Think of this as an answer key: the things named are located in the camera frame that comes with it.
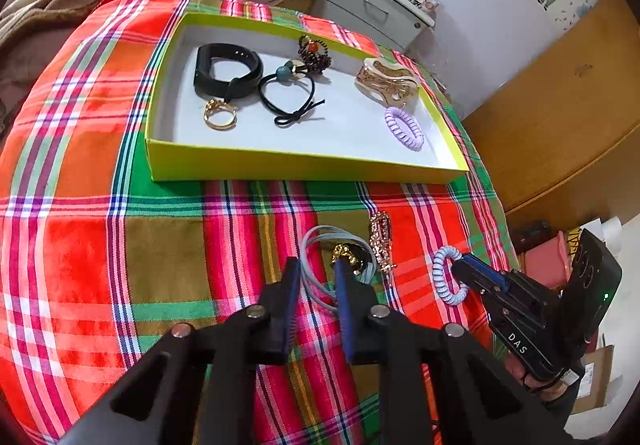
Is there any light blue coil hair tie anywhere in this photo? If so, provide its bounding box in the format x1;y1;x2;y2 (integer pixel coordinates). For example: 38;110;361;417
432;246;473;306

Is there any plaid cloth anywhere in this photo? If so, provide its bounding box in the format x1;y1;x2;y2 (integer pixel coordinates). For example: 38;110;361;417
0;0;521;445

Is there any gold ring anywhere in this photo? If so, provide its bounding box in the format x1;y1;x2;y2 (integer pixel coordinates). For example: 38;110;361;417
202;98;238;131

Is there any pink transparent hair claw clip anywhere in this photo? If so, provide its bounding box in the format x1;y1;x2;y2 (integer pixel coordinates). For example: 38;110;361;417
356;56;421;108

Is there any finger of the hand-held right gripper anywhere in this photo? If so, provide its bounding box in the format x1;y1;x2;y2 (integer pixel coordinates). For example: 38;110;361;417
452;259;503;300
462;254;512;289

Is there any black wristband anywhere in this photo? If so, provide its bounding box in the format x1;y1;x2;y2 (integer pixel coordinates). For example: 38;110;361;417
192;42;264;101

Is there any brown beaded hair tie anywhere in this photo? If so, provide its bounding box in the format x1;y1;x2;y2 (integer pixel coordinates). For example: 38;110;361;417
292;34;332;74

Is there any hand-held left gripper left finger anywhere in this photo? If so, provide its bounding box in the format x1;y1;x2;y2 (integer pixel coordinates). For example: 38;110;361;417
57;257;303;445

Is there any black beaded hair tie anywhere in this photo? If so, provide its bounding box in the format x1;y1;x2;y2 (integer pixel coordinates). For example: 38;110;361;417
258;58;326;127

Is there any grey hair tie gold charm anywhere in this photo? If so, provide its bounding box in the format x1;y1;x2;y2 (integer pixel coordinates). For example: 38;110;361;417
300;225;378;311

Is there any white nightstand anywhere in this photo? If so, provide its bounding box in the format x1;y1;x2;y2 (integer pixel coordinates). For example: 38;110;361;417
317;0;441;51

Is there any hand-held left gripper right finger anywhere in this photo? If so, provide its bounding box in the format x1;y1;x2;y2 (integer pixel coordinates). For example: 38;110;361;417
334;259;571;445

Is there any purple coil hair tie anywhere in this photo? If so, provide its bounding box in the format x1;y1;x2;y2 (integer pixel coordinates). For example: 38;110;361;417
384;106;425;152

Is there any yellow-green cardboard box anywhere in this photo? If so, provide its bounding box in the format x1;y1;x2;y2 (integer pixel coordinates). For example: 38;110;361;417
145;11;471;186

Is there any wooden door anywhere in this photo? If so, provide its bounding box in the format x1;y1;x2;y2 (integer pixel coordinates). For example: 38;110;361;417
460;0;640;226

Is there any rhinestone hair clip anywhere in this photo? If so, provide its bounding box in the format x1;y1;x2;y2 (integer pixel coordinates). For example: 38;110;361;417
369;211;398;276

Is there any pink box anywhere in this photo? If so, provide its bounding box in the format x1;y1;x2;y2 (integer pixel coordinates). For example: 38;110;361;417
522;230;568;291

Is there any brown cardboard box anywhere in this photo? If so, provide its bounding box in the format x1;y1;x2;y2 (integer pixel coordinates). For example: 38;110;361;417
570;345;616;416

